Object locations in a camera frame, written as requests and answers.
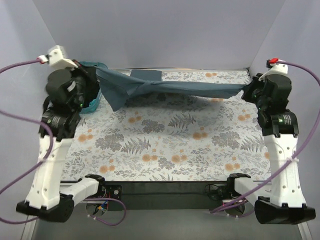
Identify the blue-grey t shirt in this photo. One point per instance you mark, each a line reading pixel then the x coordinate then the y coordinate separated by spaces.
pixel 117 88

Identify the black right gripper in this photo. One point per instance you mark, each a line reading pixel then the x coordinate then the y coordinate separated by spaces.
pixel 250 91

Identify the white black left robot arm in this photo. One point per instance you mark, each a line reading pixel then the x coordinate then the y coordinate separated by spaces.
pixel 45 199

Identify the floral table mat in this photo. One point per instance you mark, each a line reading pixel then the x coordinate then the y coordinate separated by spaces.
pixel 169 137

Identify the teal plastic bin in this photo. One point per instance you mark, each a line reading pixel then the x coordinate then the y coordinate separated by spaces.
pixel 96 92

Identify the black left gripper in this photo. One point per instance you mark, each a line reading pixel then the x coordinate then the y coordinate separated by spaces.
pixel 90 81

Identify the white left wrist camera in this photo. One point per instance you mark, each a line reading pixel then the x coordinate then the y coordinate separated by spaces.
pixel 57 58

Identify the teal cloth in bin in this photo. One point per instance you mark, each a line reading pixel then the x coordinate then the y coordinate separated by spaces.
pixel 94 104

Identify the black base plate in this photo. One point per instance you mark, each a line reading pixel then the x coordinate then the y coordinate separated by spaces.
pixel 170 195

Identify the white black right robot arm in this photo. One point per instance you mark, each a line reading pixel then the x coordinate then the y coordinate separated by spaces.
pixel 285 204

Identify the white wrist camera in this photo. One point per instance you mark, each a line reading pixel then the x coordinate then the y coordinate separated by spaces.
pixel 274 68
pixel 57 58

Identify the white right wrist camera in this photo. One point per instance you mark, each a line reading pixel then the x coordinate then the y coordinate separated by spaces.
pixel 274 68

